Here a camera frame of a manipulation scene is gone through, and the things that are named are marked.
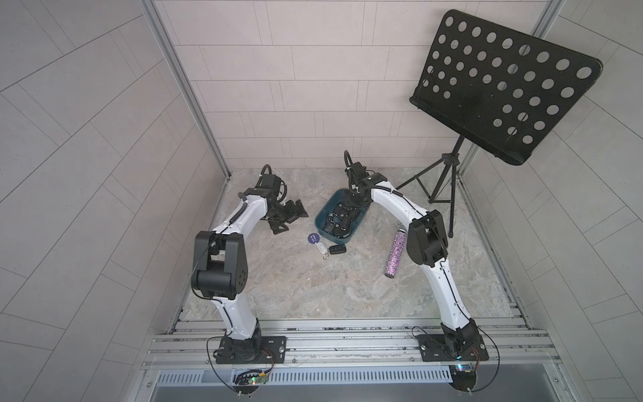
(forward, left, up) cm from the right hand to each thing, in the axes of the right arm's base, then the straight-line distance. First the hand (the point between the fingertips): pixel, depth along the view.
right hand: (348, 201), depth 102 cm
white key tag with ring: (-20, +11, -3) cm, 23 cm away
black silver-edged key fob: (-11, +4, -3) cm, 12 cm away
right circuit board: (-59, -26, -5) cm, 65 cm away
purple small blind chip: (-14, +15, -4) cm, 21 cm away
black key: (-20, +5, -4) cm, 21 cm away
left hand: (-10, +18, +5) cm, 21 cm away
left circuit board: (-57, +32, -3) cm, 65 cm away
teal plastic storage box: (-8, +11, -3) cm, 14 cm away
